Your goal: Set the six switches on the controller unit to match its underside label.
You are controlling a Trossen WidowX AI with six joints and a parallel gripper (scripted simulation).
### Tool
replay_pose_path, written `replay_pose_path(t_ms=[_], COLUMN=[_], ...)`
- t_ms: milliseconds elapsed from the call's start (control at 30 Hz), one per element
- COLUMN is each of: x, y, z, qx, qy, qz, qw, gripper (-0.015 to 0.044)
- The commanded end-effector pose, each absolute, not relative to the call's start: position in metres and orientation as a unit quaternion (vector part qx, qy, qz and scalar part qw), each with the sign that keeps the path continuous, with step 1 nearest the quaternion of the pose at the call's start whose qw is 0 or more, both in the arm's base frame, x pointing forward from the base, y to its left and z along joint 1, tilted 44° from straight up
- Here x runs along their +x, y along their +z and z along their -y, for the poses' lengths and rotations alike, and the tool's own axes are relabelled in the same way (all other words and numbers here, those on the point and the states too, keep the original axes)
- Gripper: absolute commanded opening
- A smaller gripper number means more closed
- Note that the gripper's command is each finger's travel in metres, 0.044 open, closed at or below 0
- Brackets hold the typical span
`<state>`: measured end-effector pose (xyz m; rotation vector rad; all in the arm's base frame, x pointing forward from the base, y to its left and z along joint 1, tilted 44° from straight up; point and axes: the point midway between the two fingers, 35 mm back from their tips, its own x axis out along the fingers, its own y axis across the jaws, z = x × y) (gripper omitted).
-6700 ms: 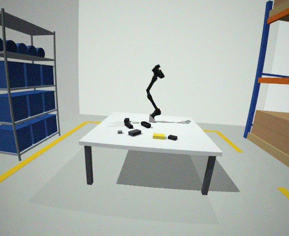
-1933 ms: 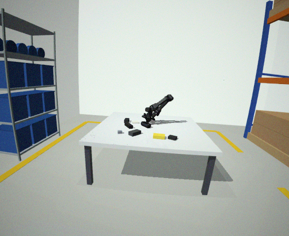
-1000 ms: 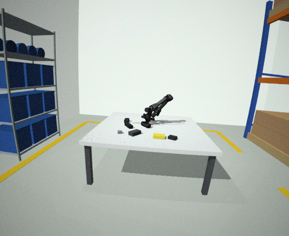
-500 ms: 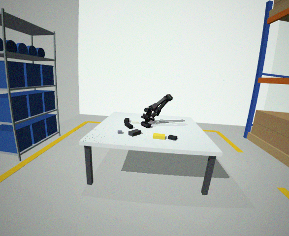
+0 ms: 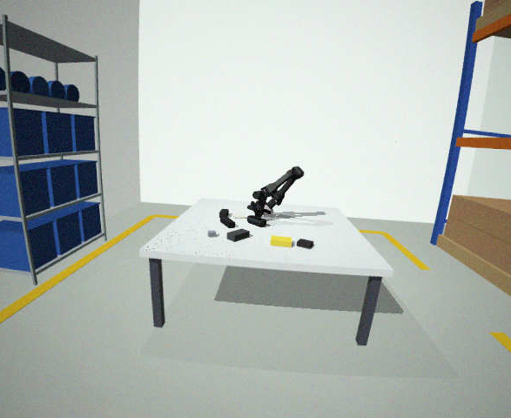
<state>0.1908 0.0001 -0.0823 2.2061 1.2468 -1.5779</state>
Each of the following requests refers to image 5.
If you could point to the yellow rectangular block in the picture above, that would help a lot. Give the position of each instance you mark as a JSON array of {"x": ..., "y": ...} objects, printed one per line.
[{"x": 281, "y": 241}]

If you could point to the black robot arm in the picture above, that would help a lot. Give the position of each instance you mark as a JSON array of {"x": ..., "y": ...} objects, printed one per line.
[{"x": 272, "y": 191}]

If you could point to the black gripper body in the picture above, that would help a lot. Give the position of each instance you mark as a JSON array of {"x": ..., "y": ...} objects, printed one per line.
[{"x": 260, "y": 205}]

